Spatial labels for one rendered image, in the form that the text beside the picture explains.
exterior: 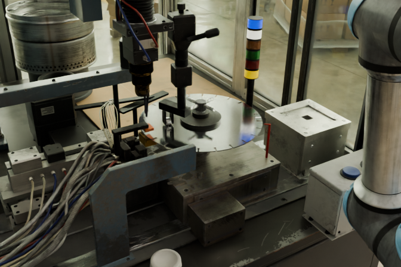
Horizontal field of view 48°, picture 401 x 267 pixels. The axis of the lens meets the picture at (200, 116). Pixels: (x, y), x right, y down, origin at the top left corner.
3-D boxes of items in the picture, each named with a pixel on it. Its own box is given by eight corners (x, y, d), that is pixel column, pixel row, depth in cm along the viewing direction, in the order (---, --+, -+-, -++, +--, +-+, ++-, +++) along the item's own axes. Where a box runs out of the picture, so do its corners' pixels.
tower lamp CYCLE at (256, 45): (254, 44, 143) (255, 35, 141) (263, 49, 139) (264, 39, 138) (243, 46, 141) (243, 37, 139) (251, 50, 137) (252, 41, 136)
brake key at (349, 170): (349, 171, 112) (351, 164, 112) (362, 179, 109) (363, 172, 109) (338, 175, 111) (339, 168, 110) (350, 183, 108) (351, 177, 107)
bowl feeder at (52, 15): (87, 75, 200) (78, -7, 184) (113, 102, 177) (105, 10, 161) (14, 89, 186) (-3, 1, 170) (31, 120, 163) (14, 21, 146)
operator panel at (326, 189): (375, 184, 131) (385, 139, 125) (407, 205, 123) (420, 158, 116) (301, 216, 119) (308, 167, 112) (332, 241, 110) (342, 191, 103)
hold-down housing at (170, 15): (188, 80, 114) (189, 0, 105) (195, 88, 110) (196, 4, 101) (167, 83, 113) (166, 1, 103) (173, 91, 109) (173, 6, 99)
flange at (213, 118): (188, 106, 129) (189, 99, 127) (226, 114, 125) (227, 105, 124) (173, 124, 119) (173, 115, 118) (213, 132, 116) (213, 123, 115)
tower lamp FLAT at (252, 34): (255, 34, 141) (256, 25, 140) (264, 39, 138) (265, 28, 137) (243, 36, 139) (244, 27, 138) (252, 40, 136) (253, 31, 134)
